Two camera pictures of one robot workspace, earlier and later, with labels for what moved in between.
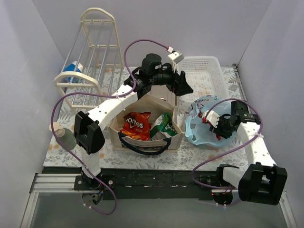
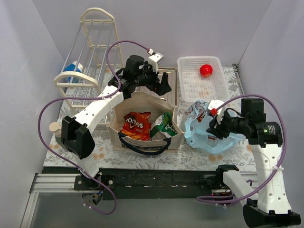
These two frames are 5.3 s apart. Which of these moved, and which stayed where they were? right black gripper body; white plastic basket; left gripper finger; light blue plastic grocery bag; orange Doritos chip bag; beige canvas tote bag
Moved: light blue plastic grocery bag; left gripper finger
Stayed: white plastic basket; orange Doritos chip bag; right black gripper body; beige canvas tote bag
